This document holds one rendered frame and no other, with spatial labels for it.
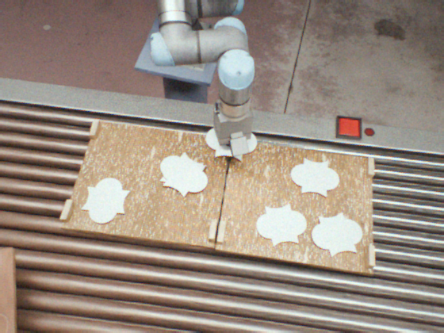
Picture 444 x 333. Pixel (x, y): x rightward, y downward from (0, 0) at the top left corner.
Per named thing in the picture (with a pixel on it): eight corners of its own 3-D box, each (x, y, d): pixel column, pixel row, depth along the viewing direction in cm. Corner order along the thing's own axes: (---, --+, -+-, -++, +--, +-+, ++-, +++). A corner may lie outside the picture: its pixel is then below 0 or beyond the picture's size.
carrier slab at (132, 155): (97, 123, 150) (96, 120, 148) (231, 140, 148) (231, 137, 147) (61, 229, 132) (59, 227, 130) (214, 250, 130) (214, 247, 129)
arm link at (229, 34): (197, 17, 113) (200, 52, 107) (246, 13, 113) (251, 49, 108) (199, 41, 120) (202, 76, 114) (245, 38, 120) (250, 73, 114)
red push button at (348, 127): (338, 120, 154) (339, 117, 152) (357, 123, 153) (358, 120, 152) (338, 136, 151) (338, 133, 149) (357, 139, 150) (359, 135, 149)
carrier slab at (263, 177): (233, 142, 148) (233, 139, 146) (370, 161, 146) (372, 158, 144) (215, 250, 130) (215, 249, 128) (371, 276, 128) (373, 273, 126)
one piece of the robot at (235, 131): (224, 132, 110) (222, 167, 124) (262, 123, 112) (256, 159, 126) (210, 90, 116) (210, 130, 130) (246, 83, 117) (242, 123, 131)
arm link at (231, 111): (255, 103, 112) (220, 110, 111) (253, 115, 116) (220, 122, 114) (245, 78, 116) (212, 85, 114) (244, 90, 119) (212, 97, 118)
